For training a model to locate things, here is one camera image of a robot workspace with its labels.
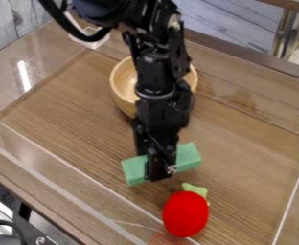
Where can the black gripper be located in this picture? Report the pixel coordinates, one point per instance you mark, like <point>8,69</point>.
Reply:
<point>161,118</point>

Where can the metal chair frame background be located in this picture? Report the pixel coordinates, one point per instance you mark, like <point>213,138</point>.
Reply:
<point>288,35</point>

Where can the wooden brown bowl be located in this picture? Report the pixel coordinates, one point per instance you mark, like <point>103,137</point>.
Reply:
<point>123,78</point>

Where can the black table leg clamp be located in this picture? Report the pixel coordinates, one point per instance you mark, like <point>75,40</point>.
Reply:
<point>16,229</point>

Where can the red felt strawberry toy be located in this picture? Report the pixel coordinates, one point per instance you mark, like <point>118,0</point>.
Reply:
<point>186,211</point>

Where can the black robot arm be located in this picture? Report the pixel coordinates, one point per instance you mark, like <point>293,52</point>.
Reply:
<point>153,29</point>

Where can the green rectangular block stick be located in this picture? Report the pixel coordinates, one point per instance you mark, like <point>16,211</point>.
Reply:
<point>134,167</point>

